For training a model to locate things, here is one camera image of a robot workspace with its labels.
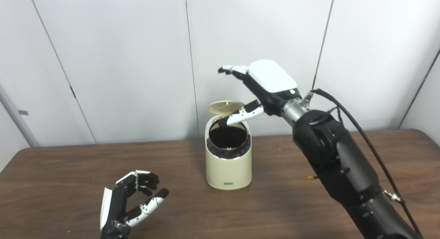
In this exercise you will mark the grey wall corner post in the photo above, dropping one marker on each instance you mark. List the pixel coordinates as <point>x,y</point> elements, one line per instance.
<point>21,124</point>

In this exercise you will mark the small grey wall tag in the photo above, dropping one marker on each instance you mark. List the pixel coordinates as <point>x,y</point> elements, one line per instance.
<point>23,112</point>

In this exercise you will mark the white and black left hand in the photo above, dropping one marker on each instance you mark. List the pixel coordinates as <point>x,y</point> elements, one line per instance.
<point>115,208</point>

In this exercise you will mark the round cream bin lid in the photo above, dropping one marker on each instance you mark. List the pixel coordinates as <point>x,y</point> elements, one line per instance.
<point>223,106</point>

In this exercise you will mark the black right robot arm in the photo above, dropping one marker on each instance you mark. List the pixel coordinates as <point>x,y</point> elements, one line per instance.
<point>343,163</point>

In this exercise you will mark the black bin liner bag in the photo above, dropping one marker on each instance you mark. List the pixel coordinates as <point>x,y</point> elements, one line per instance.
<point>227,137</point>

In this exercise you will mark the cream-colored cylindrical bin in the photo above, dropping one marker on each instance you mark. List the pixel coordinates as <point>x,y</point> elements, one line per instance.
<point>228,170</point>

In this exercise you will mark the white and black right hand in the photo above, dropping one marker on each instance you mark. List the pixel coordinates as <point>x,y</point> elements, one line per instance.
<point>271,77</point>

